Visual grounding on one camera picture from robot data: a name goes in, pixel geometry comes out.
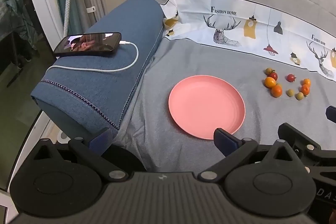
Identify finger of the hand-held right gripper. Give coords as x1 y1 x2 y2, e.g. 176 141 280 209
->
278 123 336 167
325 106 336 124

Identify leaf-patterned hanging cloth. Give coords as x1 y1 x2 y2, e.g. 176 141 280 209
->
0 0 37 51

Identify blue fabric cushion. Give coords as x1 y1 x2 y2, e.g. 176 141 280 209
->
30 0 165 136

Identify white charging cable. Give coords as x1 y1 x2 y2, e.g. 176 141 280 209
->
49 41 139 73

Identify black smartphone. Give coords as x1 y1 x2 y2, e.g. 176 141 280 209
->
53 32 122 57

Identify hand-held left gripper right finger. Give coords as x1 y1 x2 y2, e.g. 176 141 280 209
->
197 128 301 184

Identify pink round plate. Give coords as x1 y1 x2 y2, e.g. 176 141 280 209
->
168 75 246 140

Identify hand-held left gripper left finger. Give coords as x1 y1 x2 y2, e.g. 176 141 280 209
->
26 127 130 183

